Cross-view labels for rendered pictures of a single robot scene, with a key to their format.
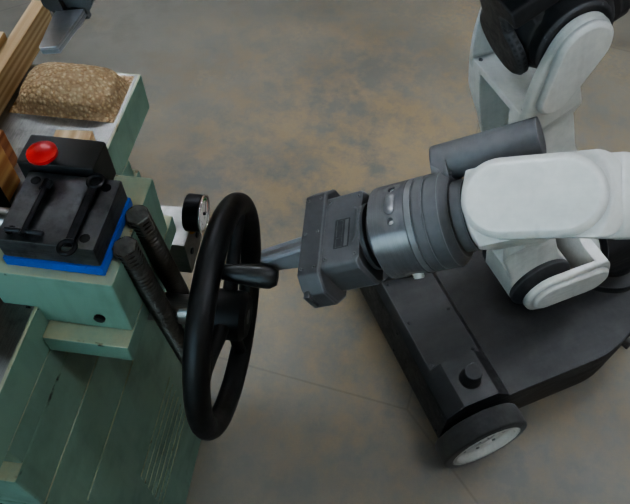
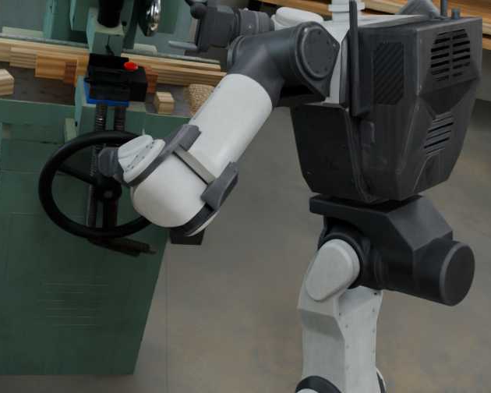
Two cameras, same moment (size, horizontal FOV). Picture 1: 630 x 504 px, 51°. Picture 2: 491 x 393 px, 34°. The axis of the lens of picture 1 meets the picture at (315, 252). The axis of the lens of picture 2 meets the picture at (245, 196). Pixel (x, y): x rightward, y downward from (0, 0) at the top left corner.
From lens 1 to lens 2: 1.29 m
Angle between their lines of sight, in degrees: 45
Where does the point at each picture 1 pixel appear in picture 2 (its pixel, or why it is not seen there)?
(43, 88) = (195, 87)
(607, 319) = not seen: outside the picture
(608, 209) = (128, 156)
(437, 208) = not seen: hidden behind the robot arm
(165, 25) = not seen: hidden behind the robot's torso
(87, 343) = (66, 129)
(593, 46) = (337, 264)
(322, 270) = (107, 151)
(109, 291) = (81, 108)
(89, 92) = (200, 100)
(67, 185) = (121, 79)
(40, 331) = (67, 115)
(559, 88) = (316, 278)
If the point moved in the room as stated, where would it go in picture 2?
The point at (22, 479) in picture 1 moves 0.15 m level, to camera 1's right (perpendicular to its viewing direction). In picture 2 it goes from (4, 143) to (14, 182)
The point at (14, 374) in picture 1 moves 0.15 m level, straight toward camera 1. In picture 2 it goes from (42, 107) to (1, 134)
